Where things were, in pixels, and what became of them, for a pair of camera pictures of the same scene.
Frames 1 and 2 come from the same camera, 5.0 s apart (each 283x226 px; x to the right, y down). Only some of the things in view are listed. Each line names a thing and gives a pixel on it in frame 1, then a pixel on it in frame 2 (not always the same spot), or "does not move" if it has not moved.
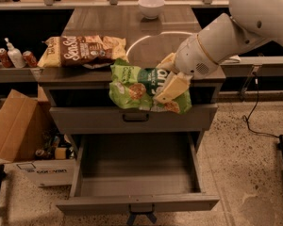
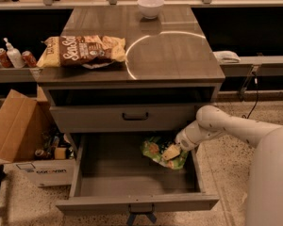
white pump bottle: x=15 y=55 does not move
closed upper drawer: x=131 y=121 does not move
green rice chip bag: x=134 y=88 -> x=154 y=147
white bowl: x=151 y=7 does not move
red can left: x=3 y=56 does not move
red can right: x=29 y=58 does not move
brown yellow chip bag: x=72 y=51 does not move
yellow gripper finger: x=173 y=88 -> x=171 y=153
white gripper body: x=192 y=57 -> x=184 y=140
